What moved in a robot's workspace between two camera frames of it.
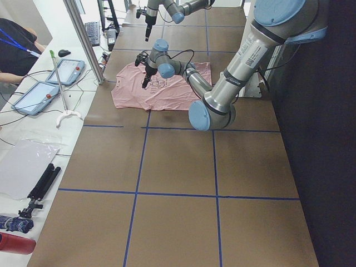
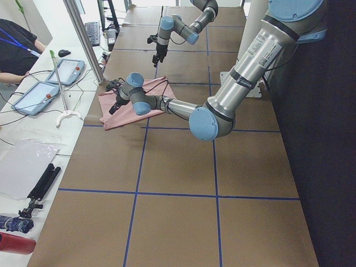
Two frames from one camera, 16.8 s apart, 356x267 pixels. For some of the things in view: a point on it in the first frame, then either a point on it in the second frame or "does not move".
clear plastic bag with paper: (24, 161) does not move
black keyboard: (93, 30) does not move
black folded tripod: (41, 187) does not move
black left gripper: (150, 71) to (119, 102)
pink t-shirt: (161, 93) to (125, 114)
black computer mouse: (62, 53) does not move
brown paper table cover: (145, 188) does not move
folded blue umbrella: (16, 223) does not move
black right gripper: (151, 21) to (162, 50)
